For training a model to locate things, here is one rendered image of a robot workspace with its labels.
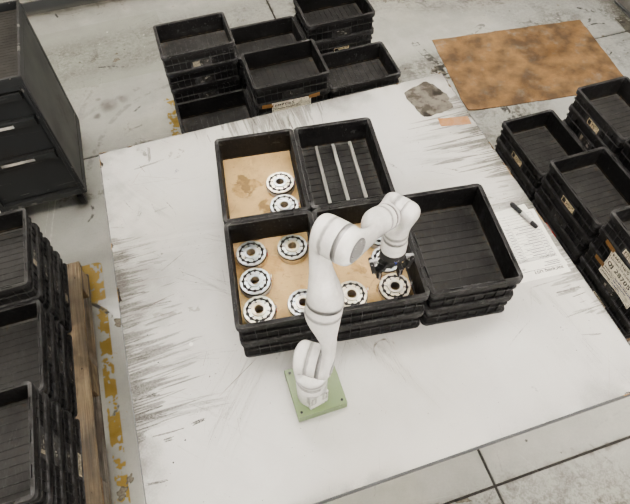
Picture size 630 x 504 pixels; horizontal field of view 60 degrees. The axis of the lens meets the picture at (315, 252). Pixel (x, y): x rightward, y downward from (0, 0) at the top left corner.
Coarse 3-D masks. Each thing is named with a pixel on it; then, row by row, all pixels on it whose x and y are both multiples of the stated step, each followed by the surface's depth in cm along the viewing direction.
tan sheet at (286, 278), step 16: (256, 240) 191; (272, 240) 191; (272, 256) 187; (240, 272) 184; (272, 272) 184; (288, 272) 184; (304, 272) 184; (272, 288) 180; (288, 288) 180; (304, 288) 180; (240, 304) 177; (304, 304) 177
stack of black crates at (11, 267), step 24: (0, 216) 231; (24, 216) 230; (0, 240) 236; (24, 240) 223; (48, 240) 250; (0, 264) 229; (24, 264) 216; (48, 264) 242; (0, 288) 210; (24, 288) 213; (48, 288) 234
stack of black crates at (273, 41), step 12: (252, 24) 318; (264, 24) 320; (276, 24) 323; (288, 24) 325; (240, 36) 322; (252, 36) 324; (264, 36) 327; (276, 36) 329; (288, 36) 328; (300, 36) 313; (240, 48) 323; (252, 48) 323; (240, 60) 302; (240, 72) 311
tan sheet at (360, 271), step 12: (360, 228) 193; (372, 252) 187; (336, 264) 185; (360, 264) 185; (348, 276) 182; (360, 276) 182; (372, 276) 182; (372, 288) 180; (396, 288) 179; (372, 300) 177
